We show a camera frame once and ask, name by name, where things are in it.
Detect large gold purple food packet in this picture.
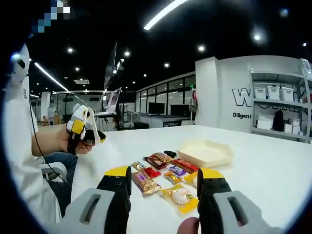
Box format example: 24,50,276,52
131,171,161,195

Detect black device cable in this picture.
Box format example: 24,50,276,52
28,70,68,183

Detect thin dark hanging screen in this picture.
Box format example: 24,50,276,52
104,41,118,90

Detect maroon snack food packet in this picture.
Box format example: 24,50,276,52
143,155,168,170

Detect white neck-worn device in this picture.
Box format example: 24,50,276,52
9,43,31,85

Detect long red snack bar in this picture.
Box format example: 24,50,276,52
170,158,200,174

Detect grey counter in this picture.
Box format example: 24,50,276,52
138,114,191,129

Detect grey metal shelf unit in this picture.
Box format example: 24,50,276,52
248,58,312,144

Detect small red snack packet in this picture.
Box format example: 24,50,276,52
142,166,162,178

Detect black monitor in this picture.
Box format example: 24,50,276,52
170,104,190,117
148,102,166,115

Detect black bag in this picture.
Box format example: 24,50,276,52
272,109,285,132

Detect stacked small white cartons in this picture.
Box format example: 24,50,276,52
284,118,302,134

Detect orange gold candy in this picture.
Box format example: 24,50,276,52
163,171,183,184

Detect pink standing display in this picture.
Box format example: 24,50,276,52
106,87,122,113

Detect purple candy food packet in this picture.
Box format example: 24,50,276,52
167,165,187,177

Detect person's left hand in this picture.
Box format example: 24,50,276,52
57,126,96,156

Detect group of ceiling spotlights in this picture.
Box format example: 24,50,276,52
67,8,308,80

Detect large white carton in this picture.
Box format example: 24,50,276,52
255,114,273,130

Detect person's right hand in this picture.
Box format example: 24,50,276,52
177,216,201,234

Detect person in white shirt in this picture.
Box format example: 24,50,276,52
3,73,61,227

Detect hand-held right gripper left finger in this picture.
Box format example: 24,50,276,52
60,165,133,234

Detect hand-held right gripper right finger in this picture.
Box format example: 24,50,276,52
196,167,281,234

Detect ceiling strip light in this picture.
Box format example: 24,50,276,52
143,0,190,31
34,62,69,92

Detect white storage box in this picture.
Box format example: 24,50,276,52
279,87,294,102
253,86,268,99
267,85,281,100

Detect small gold candy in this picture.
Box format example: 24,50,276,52
131,161,146,171

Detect yellow pastry food packet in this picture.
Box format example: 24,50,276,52
183,172,198,188
159,184,199,214

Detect grey chair armrest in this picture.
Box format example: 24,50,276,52
38,162,68,184

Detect person's blue jeans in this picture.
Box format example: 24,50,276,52
43,152,79,217

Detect cream hexagonal container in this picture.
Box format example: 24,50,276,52
176,139,234,168

